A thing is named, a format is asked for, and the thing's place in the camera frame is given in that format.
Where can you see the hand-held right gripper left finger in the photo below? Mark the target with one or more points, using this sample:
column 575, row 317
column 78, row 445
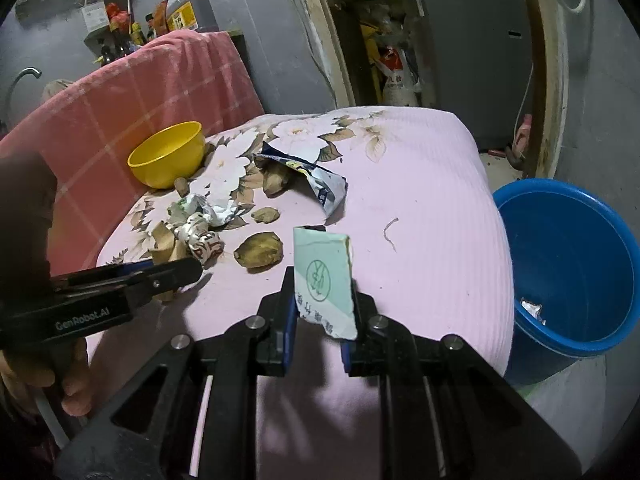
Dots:
column 287, row 325

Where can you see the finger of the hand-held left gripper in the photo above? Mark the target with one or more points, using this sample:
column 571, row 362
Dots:
column 165, row 280
column 100, row 272

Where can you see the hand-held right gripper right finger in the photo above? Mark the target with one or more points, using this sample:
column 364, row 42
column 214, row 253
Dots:
column 347, row 356

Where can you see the tan shell piece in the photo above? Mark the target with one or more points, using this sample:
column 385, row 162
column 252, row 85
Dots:
column 165, row 245

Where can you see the white red wrapper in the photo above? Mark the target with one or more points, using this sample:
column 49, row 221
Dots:
column 200, row 245

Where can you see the green paper box piece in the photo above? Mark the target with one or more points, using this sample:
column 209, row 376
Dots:
column 320, row 275

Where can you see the large brown shell piece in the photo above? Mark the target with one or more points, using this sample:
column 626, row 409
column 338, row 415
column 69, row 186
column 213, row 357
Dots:
column 257, row 250

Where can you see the white green wrapper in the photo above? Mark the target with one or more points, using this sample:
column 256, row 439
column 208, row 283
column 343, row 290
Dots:
column 215, row 212

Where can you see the small brown shell piece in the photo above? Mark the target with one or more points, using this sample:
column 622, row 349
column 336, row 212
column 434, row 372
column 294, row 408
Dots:
column 182, row 186
column 265, row 215

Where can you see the blue white snack bag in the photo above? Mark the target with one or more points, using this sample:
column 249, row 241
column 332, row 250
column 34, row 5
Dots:
column 327, row 187

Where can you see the white paper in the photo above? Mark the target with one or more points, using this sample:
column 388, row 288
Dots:
column 532, row 310

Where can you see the blue plastic bucket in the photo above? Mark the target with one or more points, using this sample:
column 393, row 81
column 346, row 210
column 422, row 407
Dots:
column 565, row 240

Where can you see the person's left hand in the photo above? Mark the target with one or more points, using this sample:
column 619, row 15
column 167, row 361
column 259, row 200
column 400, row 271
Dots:
column 77, row 390

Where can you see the yellow plastic bowl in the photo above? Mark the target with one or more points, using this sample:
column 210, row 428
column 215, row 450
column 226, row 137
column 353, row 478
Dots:
column 165, row 170

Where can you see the pink checked blanket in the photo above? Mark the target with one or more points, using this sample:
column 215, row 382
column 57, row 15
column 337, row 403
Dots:
column 125, row 90

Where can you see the beige towel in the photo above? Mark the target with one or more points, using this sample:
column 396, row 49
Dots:
column 56, row 90

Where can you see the pink floral blanket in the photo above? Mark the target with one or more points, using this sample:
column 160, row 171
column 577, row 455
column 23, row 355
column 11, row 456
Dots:
column 425, row 185

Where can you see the metal faucet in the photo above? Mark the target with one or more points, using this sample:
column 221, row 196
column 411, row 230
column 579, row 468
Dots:
column 15, row 82

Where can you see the dark sauce bottle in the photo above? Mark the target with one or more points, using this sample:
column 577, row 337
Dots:
column 150, row 25

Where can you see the red packet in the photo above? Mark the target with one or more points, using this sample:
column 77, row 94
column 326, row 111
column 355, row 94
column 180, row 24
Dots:
column 116, row 16

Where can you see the white carton box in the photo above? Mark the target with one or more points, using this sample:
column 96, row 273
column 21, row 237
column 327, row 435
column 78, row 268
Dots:
column 96, row 15

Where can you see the orange packet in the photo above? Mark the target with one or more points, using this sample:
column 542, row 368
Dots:
column 160, row 20

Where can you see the white sack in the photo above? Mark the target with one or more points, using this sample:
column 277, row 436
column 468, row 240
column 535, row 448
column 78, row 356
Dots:
column 400, row 80

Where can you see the cooking oil jug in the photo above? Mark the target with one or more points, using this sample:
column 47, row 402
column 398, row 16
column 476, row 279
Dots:
column 192, row 10

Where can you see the pink slipper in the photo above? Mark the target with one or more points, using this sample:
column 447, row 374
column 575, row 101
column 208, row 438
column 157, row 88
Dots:
column 524, row 132

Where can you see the grey cabinet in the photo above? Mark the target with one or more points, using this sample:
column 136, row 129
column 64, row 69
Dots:
column 465, row 60

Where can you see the wooden door frame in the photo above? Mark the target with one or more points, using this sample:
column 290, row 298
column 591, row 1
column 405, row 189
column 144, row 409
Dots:
column 545, row 85

